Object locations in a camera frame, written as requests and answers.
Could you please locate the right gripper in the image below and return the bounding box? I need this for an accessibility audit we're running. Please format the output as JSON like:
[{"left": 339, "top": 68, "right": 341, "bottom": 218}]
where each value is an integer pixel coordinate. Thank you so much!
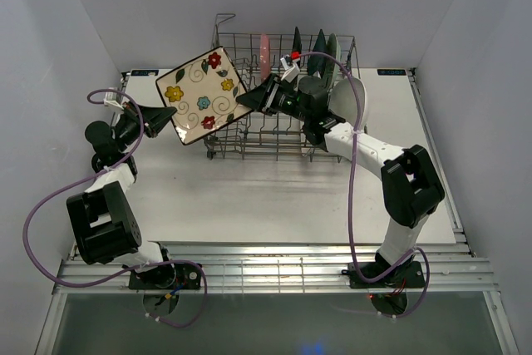
[{"left": 234, "top": 74, "right": 309, "bottom": 124}]

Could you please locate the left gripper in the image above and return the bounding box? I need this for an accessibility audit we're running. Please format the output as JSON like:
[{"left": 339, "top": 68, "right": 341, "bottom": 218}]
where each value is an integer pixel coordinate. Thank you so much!
[{"left": 114, "top": 101, "right": 178, "bottom": 152}]

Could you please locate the pink dotted round plate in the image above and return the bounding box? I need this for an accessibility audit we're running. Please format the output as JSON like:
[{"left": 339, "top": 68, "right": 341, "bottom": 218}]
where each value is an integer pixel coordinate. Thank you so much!
[{"left": 259, "top": 33, "right": 270, "bottom": 81}]

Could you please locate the cream square flower plate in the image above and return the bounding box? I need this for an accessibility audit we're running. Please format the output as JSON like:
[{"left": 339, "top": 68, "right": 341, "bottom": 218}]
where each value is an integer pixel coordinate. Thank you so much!
[{"left": 155, "top": 47, "right": 252, "bottom": 145}]

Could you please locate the black floral square plate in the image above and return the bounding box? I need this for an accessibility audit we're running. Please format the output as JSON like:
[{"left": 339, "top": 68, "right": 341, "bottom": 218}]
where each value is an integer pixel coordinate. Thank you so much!
[{"left": 291, "top": 27, "right": 302, "bottom": 76}]

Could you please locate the teal square plate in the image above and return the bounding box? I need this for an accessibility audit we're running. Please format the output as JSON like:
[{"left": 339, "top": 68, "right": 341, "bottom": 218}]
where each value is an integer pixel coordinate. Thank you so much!
[{"left": 308, "top": 29, "right": 327, "bottom": 78}]

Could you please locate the white oval plate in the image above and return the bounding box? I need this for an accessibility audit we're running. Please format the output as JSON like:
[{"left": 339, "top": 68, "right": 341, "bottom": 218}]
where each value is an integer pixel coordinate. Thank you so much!
[{"left": 329, "top": 76, "right": 369, "bottom": 130}]

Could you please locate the green round flower plate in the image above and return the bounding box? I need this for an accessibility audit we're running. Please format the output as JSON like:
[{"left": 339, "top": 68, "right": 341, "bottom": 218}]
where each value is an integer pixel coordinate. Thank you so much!
[{"left": 323, "top": 33, "right": 341, "bottom": 90}]

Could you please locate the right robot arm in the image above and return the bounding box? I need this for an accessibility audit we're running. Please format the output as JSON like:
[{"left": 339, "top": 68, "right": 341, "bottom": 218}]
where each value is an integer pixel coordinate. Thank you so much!
[{"left": 236, "top": 74, "right": 445, "bottom": 286}]

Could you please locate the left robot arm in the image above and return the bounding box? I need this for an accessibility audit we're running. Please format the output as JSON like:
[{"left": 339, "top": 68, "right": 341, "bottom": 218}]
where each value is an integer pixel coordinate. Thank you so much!
[{"left": 66, "top": 101, "right": 177, "bottom": 288}]

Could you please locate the blue label right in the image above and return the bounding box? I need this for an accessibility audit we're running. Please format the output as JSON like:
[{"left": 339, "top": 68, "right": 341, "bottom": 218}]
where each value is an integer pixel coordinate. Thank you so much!
[{"left": 377, "top": 68, "right": 407, "bottom": 76}]

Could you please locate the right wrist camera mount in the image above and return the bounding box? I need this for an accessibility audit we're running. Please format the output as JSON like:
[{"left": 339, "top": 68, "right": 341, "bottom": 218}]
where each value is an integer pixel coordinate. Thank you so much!
[{"left": 281, "top": 52, "right": 300, "bottom": 83}]

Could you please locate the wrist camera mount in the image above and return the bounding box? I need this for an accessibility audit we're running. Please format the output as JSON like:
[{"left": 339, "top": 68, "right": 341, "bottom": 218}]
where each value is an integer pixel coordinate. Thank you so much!
[
  {"left": 102, "top": 88, "right": 123, "bottom": 112},
  {"left": 281, "top": 52, "right": 300, "bottom": 83}
]

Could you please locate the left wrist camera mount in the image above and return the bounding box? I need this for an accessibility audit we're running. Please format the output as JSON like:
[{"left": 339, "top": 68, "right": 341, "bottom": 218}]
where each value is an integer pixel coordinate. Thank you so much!
[{"left": 102, "top": 88, "right": 123, "bottom": 112}]

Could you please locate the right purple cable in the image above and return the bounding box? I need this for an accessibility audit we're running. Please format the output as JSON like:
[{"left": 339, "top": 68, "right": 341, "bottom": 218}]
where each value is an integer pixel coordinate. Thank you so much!
[{"left": 298, "top": 51, "right": 429, "bottom": 321}]

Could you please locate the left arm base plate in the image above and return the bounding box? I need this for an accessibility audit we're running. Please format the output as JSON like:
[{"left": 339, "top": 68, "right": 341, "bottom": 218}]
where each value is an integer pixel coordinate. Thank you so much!
[{"left": 128, "top": 263, "right": 202, "bottom": 291}]

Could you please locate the aluminium table frame rail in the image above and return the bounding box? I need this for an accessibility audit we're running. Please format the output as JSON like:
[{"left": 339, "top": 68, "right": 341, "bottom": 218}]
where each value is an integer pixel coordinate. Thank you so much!
[{"left": 52, "top": 242, "right": 500, "bottom": 296}]

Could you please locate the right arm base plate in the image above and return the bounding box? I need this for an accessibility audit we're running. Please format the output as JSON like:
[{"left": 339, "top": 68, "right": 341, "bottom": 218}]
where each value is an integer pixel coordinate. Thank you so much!
[{"left": 341, "top": 261, "right": 426, "bottom": 288}]

